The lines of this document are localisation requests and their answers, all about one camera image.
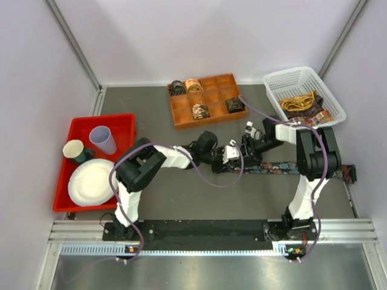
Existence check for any floral black rolled tie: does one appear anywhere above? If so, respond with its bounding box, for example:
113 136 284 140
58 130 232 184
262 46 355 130
192 103 210 120

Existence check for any peach rolled tie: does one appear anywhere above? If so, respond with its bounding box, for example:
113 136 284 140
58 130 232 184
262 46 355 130
184 78 203 93

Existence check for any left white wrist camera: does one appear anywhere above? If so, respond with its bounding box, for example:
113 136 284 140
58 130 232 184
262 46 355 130
223 140 241 164

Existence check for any gold folded tie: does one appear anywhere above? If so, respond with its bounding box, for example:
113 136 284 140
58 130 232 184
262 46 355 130
279 91 316 112

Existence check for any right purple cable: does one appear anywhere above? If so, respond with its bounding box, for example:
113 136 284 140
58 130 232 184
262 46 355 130
238 94 330 262

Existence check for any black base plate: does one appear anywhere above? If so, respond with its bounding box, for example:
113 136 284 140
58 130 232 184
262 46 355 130
102 219 319 251

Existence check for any cream floral folded tie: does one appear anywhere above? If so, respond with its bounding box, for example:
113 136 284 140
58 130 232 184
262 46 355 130
289 110 334 127

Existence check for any slotted cable duct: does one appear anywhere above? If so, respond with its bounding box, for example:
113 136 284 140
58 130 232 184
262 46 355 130
60 243 295 257

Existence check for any dark green mug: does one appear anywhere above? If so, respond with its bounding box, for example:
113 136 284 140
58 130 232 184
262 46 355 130
71 148 96 164

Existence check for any white paper plate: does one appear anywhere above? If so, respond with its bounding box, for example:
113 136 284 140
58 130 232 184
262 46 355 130
68 158 114 207

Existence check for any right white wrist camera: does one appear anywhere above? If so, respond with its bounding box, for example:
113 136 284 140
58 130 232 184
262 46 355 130
245 121 262 140

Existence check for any aluminium frame rail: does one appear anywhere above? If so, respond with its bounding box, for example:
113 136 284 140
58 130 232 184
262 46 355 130
36 219 386 289

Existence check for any white plastic basket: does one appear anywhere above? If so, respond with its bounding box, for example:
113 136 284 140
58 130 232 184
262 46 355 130
263 66 346 126

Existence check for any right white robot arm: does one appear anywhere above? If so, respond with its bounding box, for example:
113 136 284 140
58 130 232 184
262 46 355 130
242 118 342 241

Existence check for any lilac plastic cup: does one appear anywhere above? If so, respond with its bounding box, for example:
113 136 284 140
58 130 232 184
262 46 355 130
89 126 117 155

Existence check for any dark brown rolled tie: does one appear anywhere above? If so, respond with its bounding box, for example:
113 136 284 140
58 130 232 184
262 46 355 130
225 97 246 114

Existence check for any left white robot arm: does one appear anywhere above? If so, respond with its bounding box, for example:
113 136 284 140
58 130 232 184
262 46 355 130
108 131 242 240

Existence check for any dark floral necktie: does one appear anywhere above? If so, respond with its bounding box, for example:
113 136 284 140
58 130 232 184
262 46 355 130
243 162 357 184

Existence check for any red plastic bin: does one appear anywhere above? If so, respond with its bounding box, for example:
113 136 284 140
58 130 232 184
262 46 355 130
53 113 137 213

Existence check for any dark maroon folded tie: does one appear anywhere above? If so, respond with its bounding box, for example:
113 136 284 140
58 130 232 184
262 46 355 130
283 95 324 119

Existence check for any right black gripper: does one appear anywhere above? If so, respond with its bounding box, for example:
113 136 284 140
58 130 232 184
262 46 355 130
234 135 285 169

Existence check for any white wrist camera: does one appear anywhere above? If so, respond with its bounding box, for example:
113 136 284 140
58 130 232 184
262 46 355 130
245 121 262 140
223 140 241 164

